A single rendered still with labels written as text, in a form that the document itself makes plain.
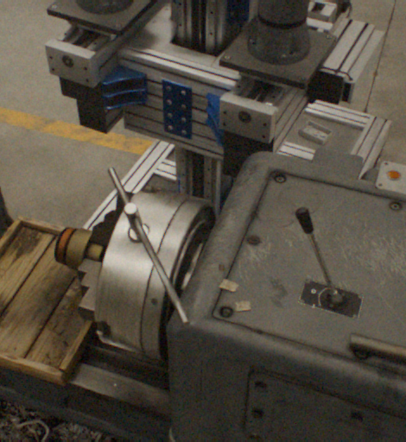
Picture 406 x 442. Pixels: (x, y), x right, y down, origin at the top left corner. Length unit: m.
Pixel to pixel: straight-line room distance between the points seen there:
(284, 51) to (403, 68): 2.22
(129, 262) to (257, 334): 0.28
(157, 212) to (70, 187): 1.88
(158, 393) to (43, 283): 0.37
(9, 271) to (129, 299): 0.50
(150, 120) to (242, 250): 0.94
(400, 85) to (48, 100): 1.75
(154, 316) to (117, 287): 0.08
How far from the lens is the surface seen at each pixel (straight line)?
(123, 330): 1.26
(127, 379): 1.48
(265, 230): 1.20
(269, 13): 1.69
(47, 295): 1.60
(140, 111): 2.03
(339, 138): 3.05
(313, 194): 1.27
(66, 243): 1.39
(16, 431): 1.81
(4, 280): 1.65
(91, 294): 1.32
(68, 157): 3.26
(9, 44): 4.05
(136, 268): 1.21
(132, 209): 1.15
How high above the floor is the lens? 2.14
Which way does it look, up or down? 46 degrees down
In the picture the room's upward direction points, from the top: 1 degrees clockwise
